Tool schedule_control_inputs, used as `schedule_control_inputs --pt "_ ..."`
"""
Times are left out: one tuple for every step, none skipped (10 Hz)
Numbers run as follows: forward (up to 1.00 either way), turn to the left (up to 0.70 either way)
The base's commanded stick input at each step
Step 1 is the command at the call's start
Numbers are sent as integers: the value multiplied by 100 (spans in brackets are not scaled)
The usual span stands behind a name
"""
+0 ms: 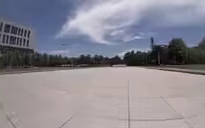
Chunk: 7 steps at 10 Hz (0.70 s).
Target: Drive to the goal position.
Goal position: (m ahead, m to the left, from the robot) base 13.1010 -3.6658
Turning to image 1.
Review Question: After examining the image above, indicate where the row of trees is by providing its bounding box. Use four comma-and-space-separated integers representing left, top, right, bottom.
0, 36, 205, 68

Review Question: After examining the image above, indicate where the pale stone slab plaza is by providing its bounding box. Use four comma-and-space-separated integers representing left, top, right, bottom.
0, 65, 205, 128

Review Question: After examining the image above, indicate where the tall pole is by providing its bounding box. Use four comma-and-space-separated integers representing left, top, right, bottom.
150, 36, 156, 66

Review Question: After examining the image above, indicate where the pale stone kerb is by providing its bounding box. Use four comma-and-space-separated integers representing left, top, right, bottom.
156, 67, 205, 77

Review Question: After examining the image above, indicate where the green lawn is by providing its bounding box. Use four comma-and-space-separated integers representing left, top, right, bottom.
156, 63, 205, 72

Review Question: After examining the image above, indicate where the large white office building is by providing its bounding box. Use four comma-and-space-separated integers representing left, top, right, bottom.
0, 17, 35, 69

